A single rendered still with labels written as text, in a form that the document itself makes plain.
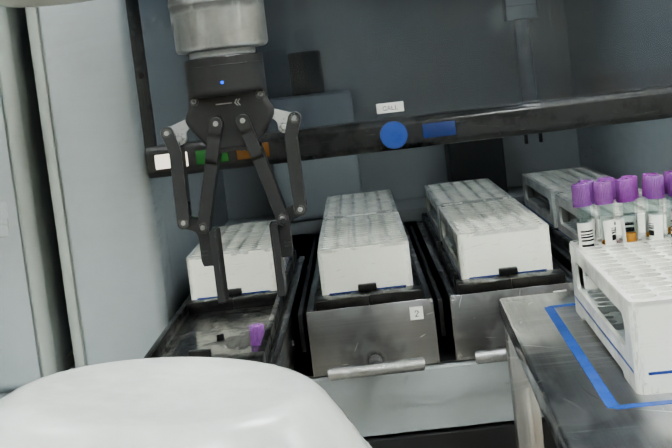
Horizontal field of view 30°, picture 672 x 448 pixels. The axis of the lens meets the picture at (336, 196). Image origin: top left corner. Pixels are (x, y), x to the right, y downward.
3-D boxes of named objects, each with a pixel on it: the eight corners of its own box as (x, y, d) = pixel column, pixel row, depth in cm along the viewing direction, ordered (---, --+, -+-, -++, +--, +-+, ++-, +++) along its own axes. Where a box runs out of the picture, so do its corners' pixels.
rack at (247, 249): (219, 271, 173) (213, 226, 172) (291, 262, 172) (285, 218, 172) (192, 312, 143) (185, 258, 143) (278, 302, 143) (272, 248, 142)
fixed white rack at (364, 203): (331, 235, 197) (326, 196, 196) (395, 228, 197) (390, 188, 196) (328, 264, 167) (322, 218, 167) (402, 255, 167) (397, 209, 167)
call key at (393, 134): (381, 149, 137) (378, 122, 137) (408, 146, 137) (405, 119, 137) (381, 150, 136) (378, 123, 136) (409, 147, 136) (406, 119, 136)
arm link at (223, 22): (173, 2, 123) (181, 62, 123) (159, -4, 114) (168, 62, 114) (266, -9, 123) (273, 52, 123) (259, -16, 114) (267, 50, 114)
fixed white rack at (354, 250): (328, 266, 166) (322, 219, 165) (403, 257, 165) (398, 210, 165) (323, 308, 136) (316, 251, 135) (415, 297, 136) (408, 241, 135)
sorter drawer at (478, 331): (419, 264, 201) (413, 209, 200) (505, 254, 201) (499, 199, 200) (458, 372, 128) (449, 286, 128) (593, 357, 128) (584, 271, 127)
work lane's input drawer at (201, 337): (214, 316, 177) (206, 253, 176) (311, 305, 177) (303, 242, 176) (120, 484, 105) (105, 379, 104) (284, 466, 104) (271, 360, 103)
